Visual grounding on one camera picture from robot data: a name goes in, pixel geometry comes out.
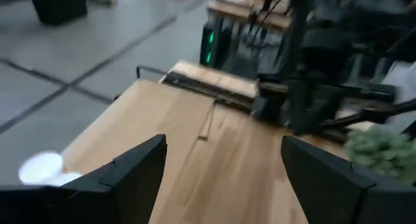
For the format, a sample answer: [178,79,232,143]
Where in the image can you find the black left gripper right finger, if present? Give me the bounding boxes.
[280,135,416,224]

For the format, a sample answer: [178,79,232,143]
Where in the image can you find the black computer tower green lights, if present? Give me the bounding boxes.
[199,18,226,69]

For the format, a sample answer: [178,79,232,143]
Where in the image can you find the wooden office desk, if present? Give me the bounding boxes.
[207,0,293,31]

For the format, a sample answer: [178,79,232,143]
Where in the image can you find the wooden shelf black metal frame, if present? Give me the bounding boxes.
[61,65,347,224]

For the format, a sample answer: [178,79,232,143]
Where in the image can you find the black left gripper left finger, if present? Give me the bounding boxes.
[0,134,168,224]

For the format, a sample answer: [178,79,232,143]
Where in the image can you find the black floor box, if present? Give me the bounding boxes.
[27,0,88,26]

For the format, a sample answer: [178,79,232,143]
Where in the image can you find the small green artificial plant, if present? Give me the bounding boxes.
[343,124,416,186]

